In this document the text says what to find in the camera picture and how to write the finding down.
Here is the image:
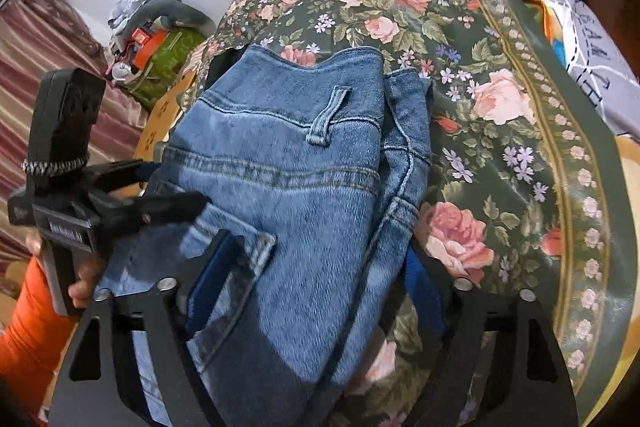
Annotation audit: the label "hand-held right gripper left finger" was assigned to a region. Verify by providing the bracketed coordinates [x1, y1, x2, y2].
[47, 230, 246, 427]

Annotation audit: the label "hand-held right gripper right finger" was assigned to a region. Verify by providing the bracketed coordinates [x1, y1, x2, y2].
[400, 251, 582, 427]

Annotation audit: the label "green floral blanket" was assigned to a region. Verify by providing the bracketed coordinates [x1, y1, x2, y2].
[177, 0, 627, 427]

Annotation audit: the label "wooden lap desk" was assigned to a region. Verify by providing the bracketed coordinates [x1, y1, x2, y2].
[134, 72, 199, 168]

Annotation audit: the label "green patterned bag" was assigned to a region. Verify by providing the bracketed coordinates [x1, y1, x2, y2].
[127, 29, 207, 112]

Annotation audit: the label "grey printed pillow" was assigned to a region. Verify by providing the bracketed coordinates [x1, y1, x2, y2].
[500, 0, 640, 134]

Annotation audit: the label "pink striped curtain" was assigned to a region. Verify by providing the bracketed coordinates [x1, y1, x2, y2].
[0, 0, 147, 264]

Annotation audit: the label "blue denim pants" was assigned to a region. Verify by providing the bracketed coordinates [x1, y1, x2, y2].
[95, 44, 434, 427]

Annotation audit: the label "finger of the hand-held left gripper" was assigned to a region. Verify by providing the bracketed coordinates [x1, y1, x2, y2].
[87, 158, 162, 204]
[97, 191, 212, 239]

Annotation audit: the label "orange box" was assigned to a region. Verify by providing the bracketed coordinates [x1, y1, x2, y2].
[131, 29, 169, 68]

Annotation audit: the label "person's left hand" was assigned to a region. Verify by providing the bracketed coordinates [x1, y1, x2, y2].
[25, 234, 108, 311]

